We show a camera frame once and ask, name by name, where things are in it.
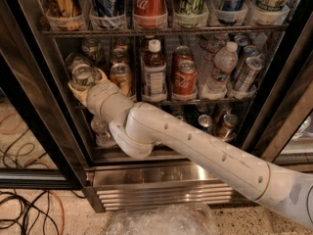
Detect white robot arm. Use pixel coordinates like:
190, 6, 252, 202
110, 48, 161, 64
68, 70, 313, 229

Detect middle shelf tea bottle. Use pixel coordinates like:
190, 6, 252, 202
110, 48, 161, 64
143, 39, 166, 97

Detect front red coca-cola can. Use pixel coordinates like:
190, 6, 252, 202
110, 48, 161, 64
173, 60, 198, 96

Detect rear water bottle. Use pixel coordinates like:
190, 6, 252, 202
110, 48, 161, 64
199, 33, 229, 84

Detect bottom shelf water bottle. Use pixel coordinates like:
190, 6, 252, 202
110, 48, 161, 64
91, 116, 115, 149

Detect glass fridge door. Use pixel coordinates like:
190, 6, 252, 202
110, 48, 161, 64
252, 53, 313, 173
0, 0, 86, 189

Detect clear plastic bag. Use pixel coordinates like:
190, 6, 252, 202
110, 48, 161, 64
105, 204, 220, 235

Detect silver slim can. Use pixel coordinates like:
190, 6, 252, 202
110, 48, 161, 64
233, 56, 264, 92
232, 45, 261, 80
234, 33, 251, 55

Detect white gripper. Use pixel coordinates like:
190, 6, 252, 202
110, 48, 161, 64
67, 68, 134, 124

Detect stainless steel fridge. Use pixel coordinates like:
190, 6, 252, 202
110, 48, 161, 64
0, 0, 313, 213

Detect front silver slim can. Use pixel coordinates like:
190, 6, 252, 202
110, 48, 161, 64
233, 56, 264, 92

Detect front gold soda can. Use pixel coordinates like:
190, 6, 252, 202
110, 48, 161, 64
110, 63, 133, 97

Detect black and orange cables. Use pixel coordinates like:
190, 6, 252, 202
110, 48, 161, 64
0, 111, 86, 235

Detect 7up can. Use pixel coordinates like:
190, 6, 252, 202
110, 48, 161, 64
65, 52, 92, 72
81, 38, 106, 64
70, 64, 96, 91

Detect gold soda can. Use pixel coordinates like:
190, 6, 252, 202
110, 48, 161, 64
110, 48, 130, 65
113, 37, 131, 51
110, 63, 133, 97

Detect middle shelf water bottle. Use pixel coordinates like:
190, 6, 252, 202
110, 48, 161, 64
207, 41, 238, 92

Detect shelf water bottle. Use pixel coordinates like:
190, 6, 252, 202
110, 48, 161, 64
91, 116, 115, 149
207, 41, 238, 92

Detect top shelf coca-cola can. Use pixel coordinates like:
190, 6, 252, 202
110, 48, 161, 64
134, 0, 165, 28

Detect rear red coca-cola can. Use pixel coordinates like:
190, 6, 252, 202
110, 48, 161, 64
172, 45, 194, 70

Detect right glass fridge door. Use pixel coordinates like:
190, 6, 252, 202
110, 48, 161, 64
252, 53, 313, 173

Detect bottom gold can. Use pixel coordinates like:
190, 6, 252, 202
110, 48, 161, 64
215, 114, 238, 142

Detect left glass fridge door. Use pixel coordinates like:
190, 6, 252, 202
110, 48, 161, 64
0, 0, 86, 189

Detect red coca-cola can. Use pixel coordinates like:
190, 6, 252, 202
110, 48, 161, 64
172, 45, 194, 70
173, 60, 198, 96

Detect blue pepsi can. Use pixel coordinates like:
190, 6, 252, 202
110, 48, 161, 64
198, 115, 213, 133

